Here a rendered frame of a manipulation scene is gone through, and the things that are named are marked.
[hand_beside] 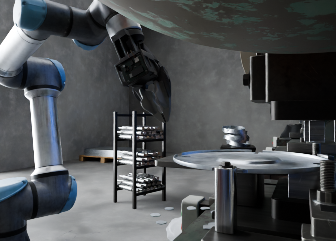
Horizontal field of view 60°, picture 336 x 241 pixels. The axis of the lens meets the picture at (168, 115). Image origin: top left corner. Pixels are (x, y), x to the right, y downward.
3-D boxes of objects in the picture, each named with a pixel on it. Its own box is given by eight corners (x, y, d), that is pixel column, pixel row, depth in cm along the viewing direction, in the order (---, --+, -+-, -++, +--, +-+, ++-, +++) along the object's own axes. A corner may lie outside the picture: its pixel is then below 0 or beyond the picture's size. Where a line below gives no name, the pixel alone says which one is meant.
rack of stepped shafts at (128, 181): (137, 210, 277) (137, 111, 279) (110, 201, 310) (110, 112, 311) (169, 201, 308) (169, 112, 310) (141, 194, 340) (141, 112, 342)
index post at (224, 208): (213, 232, 40) (213, 162, 40) (219, 225, 43) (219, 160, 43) (234, 235, 39) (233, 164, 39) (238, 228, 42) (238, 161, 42)
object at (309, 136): (304, 142, 51) (304, 120, 51) (304, 140, 55) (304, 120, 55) (325, 142, 49) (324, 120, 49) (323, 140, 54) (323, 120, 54)
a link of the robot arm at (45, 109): (22, 221, 93) (11, 62, 104) (67, 211, 103) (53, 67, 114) (35, 220, 84) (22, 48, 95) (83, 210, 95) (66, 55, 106)
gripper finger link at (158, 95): (157, 122, 60) (141, 82, 62) (168, 122, 66) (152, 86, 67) (170, 116, 59) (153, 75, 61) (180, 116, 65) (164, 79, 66)
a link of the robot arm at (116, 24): (117, 35, 72) (144, 18, 70) (123, 51, 72) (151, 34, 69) (99, 26, 65) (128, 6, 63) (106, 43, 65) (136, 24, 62)
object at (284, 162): (341, 181, 38) (341, 175, 38) (147, 166, 50) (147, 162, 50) (325, 156, 64) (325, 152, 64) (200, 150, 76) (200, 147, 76)
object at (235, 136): (220, 194, 339) (220, 126, 340) (222, 185, 383) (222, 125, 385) (256, 196, 330) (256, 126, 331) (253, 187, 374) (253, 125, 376)
